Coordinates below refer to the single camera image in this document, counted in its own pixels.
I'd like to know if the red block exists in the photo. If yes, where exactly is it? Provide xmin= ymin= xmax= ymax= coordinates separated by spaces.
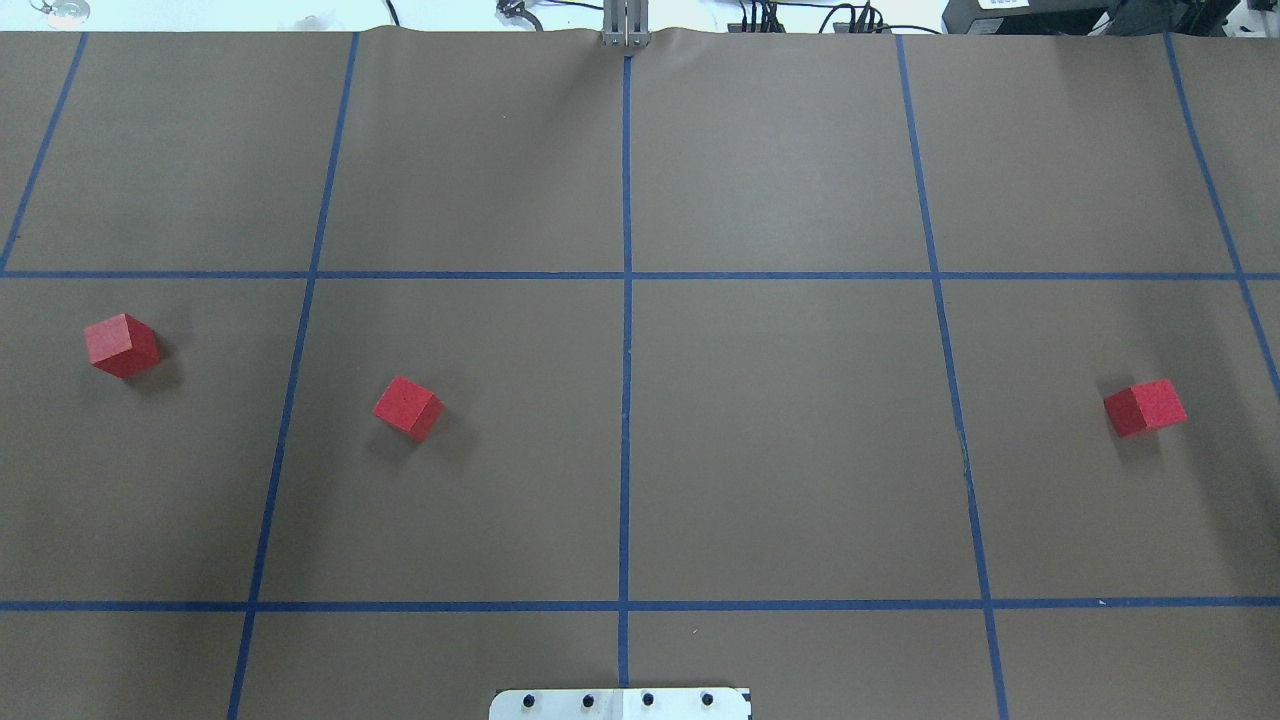
xmin=372 ymin=375 xmax=445 ymax=443
xmin=83 ymin=313 xmax=161 ymax=379
xmin=1103 ymin=379 xmax=1189 ymax=439

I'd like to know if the brown paper table mat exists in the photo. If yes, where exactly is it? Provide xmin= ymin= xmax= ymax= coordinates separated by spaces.
xmin=3 ymin=27 xmax=1277 ymax=719

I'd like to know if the black box device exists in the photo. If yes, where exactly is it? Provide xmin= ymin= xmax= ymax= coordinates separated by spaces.
xmin=941 ymin=1 xmax=1240 ymax=37

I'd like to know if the clear tape roll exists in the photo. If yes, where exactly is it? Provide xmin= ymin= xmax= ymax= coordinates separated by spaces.
xmin=29 ymin=0 xmax=92 ymax=31

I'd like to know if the aluminium frame post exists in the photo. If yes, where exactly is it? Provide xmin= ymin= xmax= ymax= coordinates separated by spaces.
xmin=600 ymin=0 xmax=652 ymax=49

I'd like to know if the white camera stand base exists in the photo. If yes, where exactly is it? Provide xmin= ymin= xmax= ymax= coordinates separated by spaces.
xmin=488 ymin=687 xmax=753 ymax=719

